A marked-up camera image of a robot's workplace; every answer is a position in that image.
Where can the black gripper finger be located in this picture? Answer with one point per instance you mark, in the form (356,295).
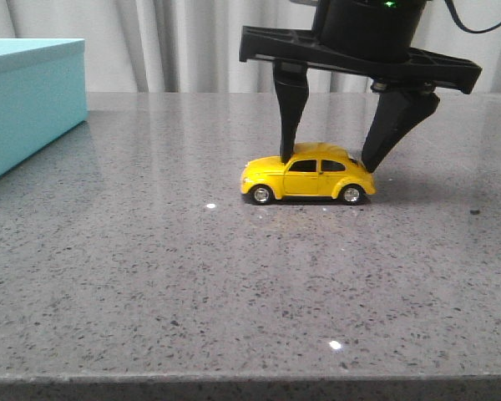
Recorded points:
(292,93)
(401,106)

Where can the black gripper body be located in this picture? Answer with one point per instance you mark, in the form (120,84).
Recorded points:
(368,38)

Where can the yellow toy beetle car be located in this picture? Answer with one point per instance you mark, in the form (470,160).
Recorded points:
(316,169)

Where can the light blue storage box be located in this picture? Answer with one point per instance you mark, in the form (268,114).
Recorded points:
(42,94)

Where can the grey pleated curtain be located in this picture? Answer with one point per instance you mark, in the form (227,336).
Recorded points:
(193,46)

